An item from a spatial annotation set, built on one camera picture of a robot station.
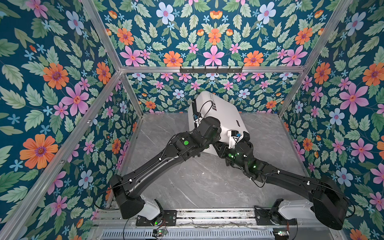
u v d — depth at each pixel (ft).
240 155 1.94
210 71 3.06
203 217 2.46
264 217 2.41
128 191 1.28
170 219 2.41
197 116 1.95
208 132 1.61
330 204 1.34
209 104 2.69
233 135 2.28
